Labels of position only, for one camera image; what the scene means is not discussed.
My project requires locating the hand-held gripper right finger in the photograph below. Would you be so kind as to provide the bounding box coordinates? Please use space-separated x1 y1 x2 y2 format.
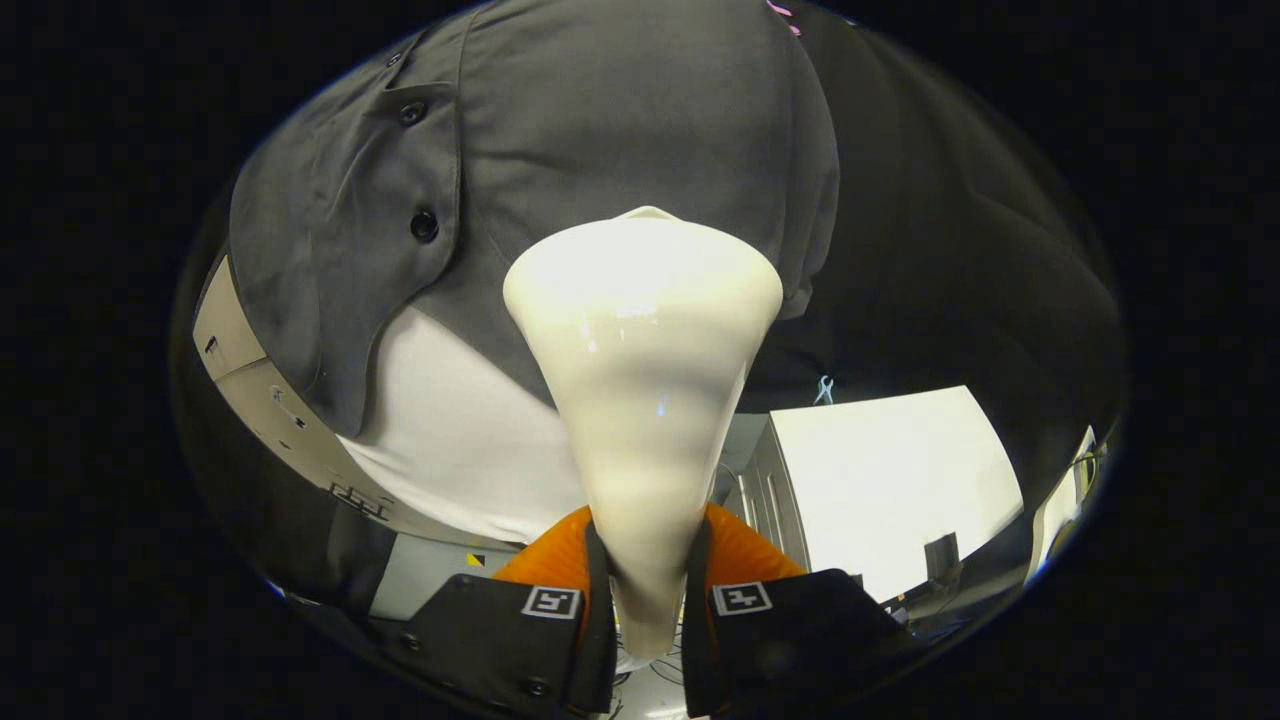
683 503 906 719

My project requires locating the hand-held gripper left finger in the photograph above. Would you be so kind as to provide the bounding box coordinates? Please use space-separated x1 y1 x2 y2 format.
400 503 618 716

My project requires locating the white garment steamer head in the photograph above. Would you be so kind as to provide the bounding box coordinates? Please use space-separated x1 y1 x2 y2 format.
502 206 784 661

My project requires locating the dark grey button shirt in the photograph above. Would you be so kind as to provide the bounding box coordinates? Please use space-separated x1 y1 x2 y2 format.
228 0 841 438

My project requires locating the white mannequin torso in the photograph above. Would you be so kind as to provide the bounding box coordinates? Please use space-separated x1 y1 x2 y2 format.
338 305 591 546

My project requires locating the white top side cabinet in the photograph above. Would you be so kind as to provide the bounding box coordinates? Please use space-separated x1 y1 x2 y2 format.
735 385 1023 603

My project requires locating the grey cabinet with dark top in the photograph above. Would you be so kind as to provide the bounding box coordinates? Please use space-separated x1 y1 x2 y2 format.
192 255 521 551

